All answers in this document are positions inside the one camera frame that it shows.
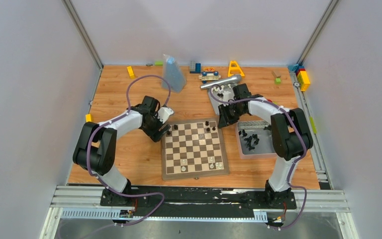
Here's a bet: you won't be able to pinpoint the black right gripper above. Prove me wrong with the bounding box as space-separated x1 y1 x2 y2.
218 103 245 129

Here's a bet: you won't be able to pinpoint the grey tray white pieces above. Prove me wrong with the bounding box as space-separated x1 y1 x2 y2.
207 83 237 116

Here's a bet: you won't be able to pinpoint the wooden chess board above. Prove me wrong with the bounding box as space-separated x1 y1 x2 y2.
161 118 230 180

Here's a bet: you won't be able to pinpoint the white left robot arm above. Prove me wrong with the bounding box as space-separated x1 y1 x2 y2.
73 96 174 206

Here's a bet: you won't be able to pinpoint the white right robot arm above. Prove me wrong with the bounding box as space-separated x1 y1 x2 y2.
218 84 313 208

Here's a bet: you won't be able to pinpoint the pile of black chess pieces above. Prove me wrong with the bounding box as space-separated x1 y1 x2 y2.
238 129 260 150

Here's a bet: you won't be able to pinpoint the grey tray black pieces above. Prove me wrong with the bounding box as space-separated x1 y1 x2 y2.
235 120 276 160

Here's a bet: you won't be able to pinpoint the silver metal cylinder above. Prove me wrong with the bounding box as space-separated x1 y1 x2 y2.
200 74 242 90

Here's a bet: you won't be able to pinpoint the blue white toy car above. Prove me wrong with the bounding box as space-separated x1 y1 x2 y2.
198 67 221 84

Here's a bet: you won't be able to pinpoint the yellow triangular toy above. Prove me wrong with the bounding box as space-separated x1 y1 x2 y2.
227 60 245 78

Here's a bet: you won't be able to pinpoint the clear blue plastic bag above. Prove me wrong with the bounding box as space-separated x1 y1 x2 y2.
162 54 187 93

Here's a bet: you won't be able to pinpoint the blue grey lego block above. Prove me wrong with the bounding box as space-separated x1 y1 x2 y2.
189 61 201 74

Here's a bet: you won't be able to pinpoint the yellow cube at left edge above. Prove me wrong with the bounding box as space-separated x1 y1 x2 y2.
85 114 93 122

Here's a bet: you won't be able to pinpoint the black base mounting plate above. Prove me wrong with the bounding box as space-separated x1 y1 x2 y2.
99 186 296 218

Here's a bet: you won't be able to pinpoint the stacked coloured duplo blocks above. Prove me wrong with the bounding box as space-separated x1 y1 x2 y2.
287 64 310 92

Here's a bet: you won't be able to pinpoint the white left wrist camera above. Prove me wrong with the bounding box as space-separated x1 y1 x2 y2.
157 106 175 123

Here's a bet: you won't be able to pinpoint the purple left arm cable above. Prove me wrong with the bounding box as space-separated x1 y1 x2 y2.
86 75 172 227

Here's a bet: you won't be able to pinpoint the yellow block by wall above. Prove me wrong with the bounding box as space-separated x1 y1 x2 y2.
126 66 136 79

